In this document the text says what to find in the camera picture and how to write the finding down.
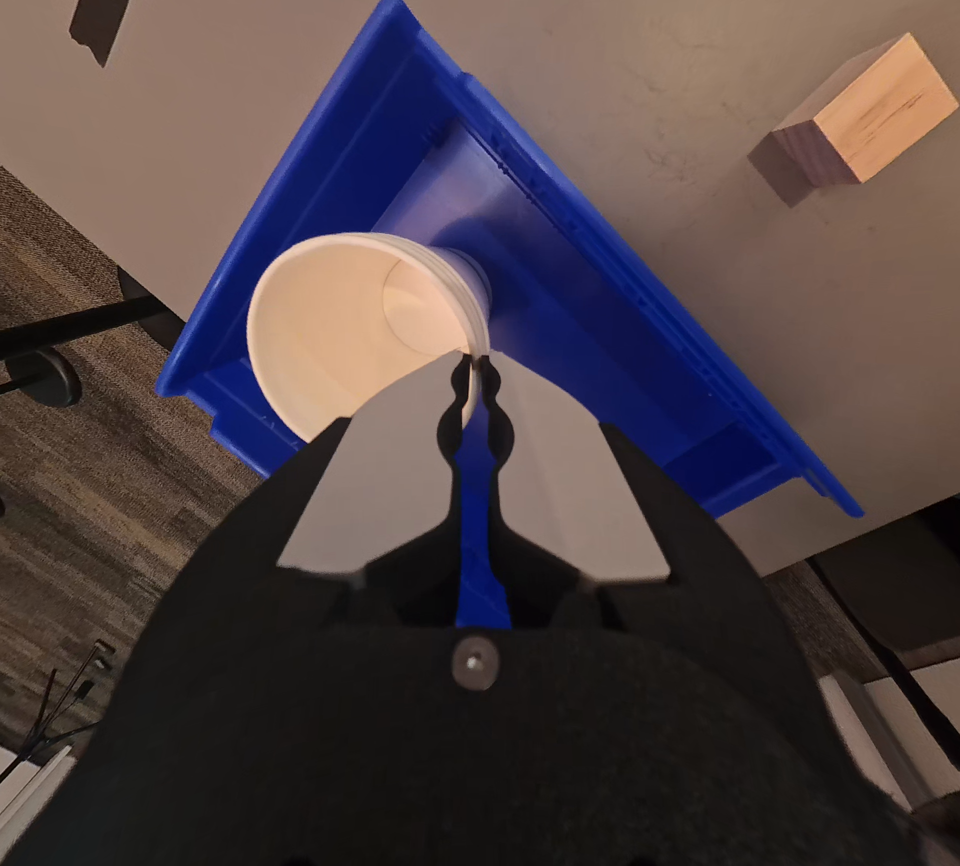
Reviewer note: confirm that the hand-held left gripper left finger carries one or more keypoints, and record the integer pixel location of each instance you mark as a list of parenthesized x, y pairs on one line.
[(375, 484)]

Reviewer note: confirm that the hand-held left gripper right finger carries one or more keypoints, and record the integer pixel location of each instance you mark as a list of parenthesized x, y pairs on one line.
[(570, 506)]

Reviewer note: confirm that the blue plastic bin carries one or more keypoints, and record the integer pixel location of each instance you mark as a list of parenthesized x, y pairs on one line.
[(600, 326)]

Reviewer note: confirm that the wooden cube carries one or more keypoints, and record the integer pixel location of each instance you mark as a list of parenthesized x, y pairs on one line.
[(877, 116)]

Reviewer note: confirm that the black tripod stand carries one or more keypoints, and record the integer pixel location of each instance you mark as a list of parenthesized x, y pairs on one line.
[(75, 322)]

